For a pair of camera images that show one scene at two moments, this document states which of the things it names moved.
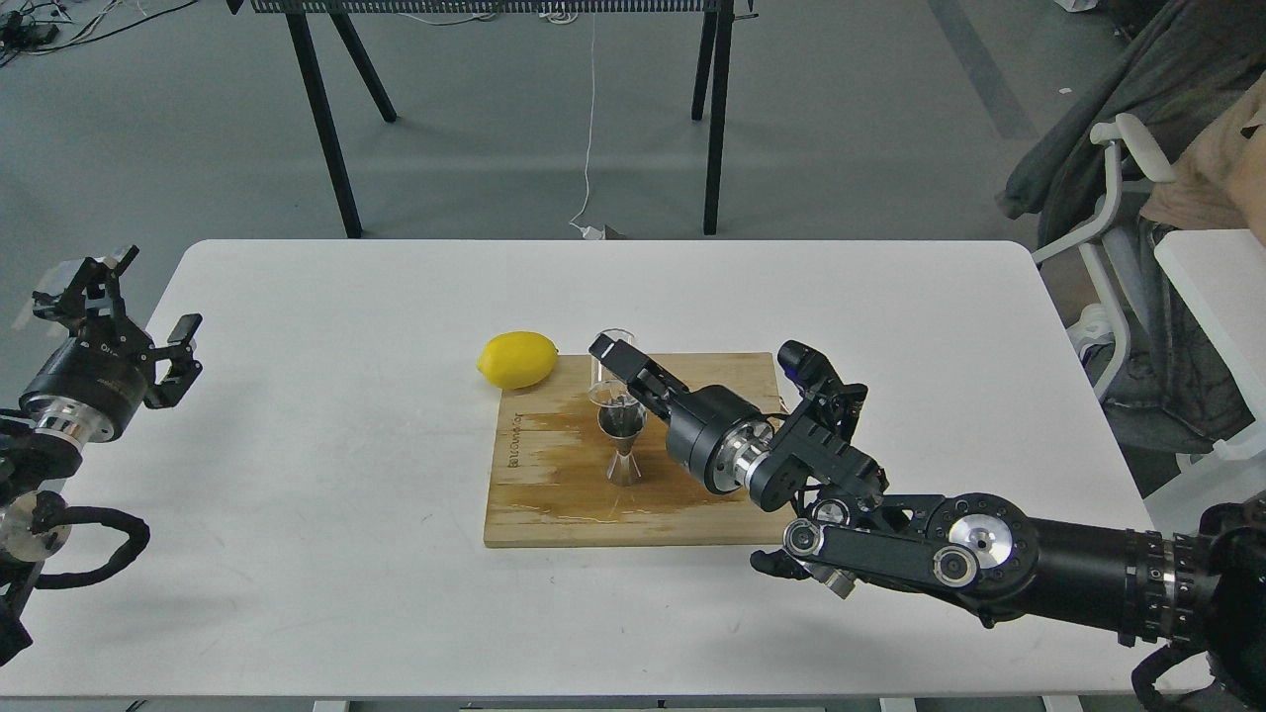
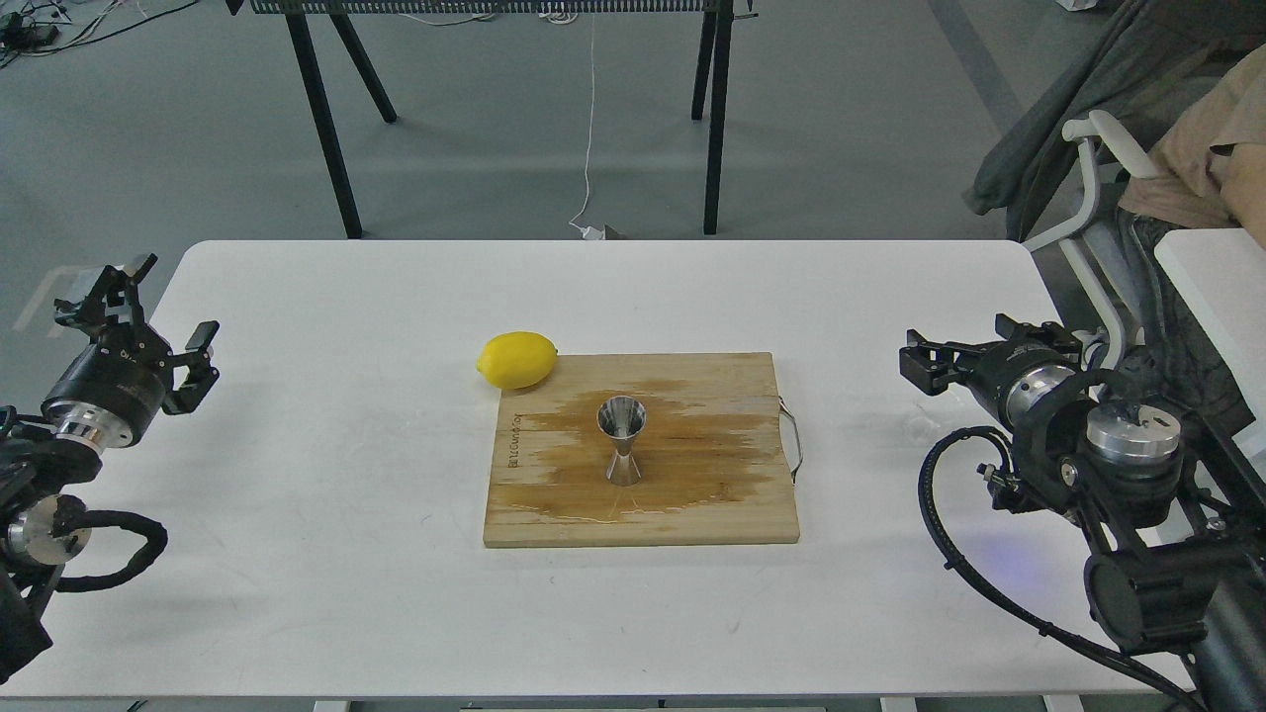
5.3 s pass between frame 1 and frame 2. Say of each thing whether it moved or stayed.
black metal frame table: stayed
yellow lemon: stayed
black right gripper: moved
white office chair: moved
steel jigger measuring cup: stayed
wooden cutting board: stayed
